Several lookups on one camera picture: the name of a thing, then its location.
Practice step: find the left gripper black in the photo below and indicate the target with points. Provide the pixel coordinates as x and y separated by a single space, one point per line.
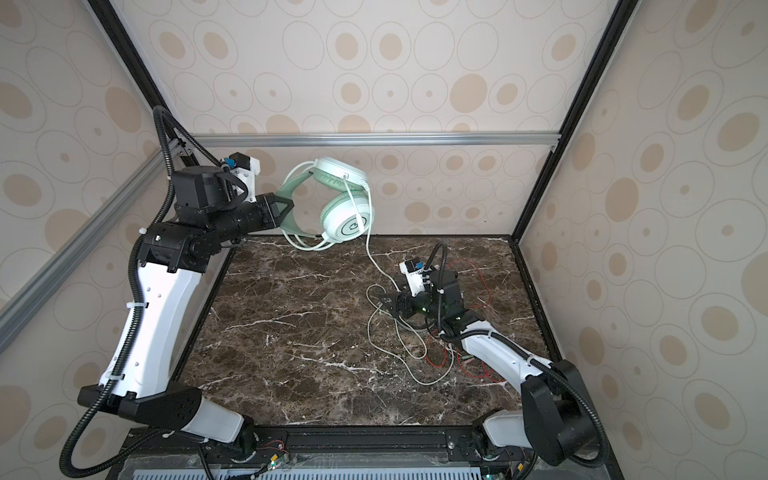
269 201

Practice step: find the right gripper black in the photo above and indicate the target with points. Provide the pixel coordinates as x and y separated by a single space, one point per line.
405 298

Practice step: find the mint green headphones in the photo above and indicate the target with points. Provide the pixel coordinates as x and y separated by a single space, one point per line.
348 216

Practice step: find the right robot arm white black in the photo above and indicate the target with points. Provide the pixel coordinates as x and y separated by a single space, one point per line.
558 420

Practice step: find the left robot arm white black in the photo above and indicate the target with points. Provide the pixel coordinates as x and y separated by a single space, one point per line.
209 202

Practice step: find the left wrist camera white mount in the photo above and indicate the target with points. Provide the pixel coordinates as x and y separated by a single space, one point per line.
244 169

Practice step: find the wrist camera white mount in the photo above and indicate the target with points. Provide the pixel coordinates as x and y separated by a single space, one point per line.
244 169
416 275

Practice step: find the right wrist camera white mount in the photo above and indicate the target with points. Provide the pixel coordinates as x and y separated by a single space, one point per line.
416 275

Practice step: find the aluminium rail back wall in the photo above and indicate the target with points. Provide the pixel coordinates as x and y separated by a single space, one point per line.
429 139

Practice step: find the aluminium rail wall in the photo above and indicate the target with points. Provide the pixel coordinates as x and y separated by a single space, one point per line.
429 139
21 309

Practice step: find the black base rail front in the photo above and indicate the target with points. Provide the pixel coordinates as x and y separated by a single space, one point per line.
349 452

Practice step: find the black frame post left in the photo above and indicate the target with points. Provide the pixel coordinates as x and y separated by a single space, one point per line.
106 15

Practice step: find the black frame post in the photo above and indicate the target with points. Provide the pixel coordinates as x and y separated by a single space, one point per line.
606 47
106 15

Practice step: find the aluminium rail left wall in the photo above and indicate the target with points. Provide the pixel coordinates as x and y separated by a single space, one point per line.
21 309

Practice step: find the black frame post right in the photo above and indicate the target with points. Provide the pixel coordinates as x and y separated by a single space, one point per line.
606 47

